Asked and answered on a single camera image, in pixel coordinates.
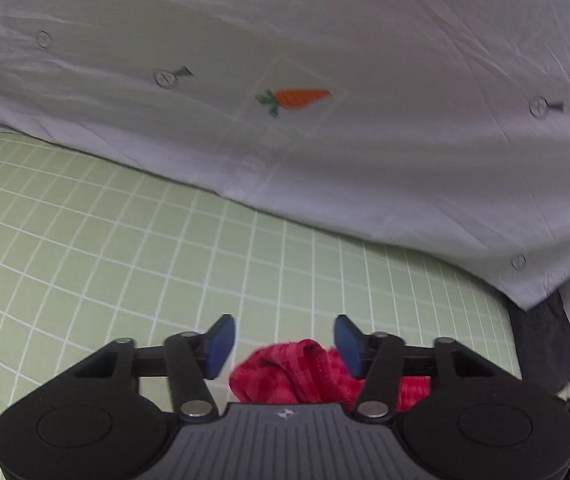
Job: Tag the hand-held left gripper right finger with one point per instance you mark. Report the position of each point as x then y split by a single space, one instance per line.
349 351

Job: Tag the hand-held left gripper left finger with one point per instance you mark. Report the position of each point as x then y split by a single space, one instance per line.
221 346

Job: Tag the white shirt with carrot embroidery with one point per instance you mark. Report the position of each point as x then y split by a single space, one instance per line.
365 160

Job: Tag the red knitted cloth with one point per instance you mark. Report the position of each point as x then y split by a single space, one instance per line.
285 375

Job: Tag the dark cloth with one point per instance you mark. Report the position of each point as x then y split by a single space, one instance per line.
545 345

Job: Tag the green checked bed sheet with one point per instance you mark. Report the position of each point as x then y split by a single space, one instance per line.
115 260

